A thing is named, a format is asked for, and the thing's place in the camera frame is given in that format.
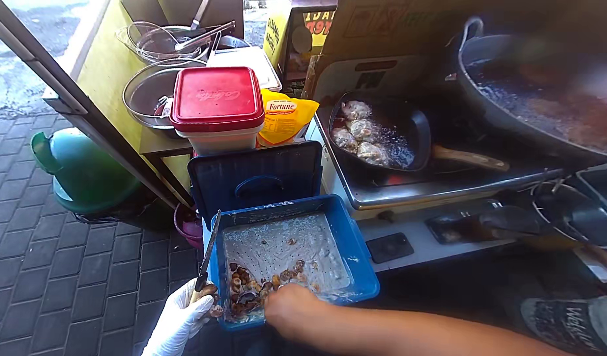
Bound person's right hand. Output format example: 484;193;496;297
263;282;330;342

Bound person's left hand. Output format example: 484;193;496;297
153;277;219;349

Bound brown meat chunk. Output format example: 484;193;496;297
198;283;224;318

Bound knife with light handle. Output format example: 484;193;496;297
189;210;222;305

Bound person's right forearm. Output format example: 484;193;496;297
316;303;573;356

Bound person's left forearm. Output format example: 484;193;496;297
141;336;184;356

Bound pile of brown pieces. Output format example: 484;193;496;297
228;259;320;319

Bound grey batter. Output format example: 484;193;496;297
223;213;355;322

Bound purple plastic bucket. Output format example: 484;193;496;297
173;203;204;249

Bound blue plastic tub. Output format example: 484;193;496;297
210;194;381;332

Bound black smartphone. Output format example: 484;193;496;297
366;232;415;264

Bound dark blue plastic lid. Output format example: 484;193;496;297
187;140;324;223

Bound white shelf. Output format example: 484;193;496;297
353;190;541;274

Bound green plastic bin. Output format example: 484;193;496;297
30;127;142;217

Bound pale battered ball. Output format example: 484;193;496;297
331;128;359;154
348;119;382;143
357;141;391;166
341;100;372;121

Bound yellow pouch with red label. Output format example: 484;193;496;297
256;89;320;147

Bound white tub with red lid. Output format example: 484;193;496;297
170;66;266;156

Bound metal bowl with rim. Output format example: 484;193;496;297
122;58;206;131

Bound white rectangular container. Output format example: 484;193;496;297
206;46;283;93

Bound metal pole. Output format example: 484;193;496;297
0;0;181;210

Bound yellow cart counter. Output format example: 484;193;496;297
69;0;195;204

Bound metal tongs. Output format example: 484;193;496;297
174;20;236;54

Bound yellow sign with black print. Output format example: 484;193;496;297
263;2;292;68

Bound yellow sign with red print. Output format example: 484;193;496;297
304;11;336;48

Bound black mat with white print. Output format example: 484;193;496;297
520;296;607;356

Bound long flat metal utensil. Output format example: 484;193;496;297
190;0;210;31

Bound cardboard sheet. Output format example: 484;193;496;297
302;0;475;102

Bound large metal wok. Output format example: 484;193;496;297
457;16;607;163

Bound black pan with wooden handle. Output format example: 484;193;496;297
328;90;510;173

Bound round wire strainer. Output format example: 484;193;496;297
116;21;180;63

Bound round strainer with wooden handle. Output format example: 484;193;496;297
530;179;607;273

